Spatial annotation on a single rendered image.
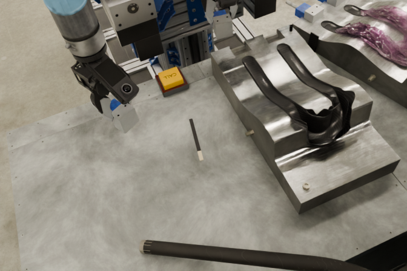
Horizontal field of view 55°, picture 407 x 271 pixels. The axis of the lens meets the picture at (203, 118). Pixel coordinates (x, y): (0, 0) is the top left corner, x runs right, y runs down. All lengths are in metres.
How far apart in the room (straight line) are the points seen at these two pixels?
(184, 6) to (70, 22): 0.74
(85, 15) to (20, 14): 2.48
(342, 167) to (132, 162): 0.52
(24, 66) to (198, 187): 1.97
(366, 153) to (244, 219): 0.32
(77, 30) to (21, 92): 1.86
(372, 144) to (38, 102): 1.94
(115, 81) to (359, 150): 0.58
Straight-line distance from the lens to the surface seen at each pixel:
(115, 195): 1.02
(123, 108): 0.95
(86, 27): 0.77
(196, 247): 0.86
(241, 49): 1.17
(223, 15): 1.15
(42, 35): 2.94
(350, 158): 0.97
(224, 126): 1.07
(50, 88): 2.54
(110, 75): 0.83
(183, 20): 1.48
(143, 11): 1.24
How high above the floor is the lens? 1.67
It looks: 52 degrees down
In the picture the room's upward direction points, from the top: 9 degrees counter-clockwise
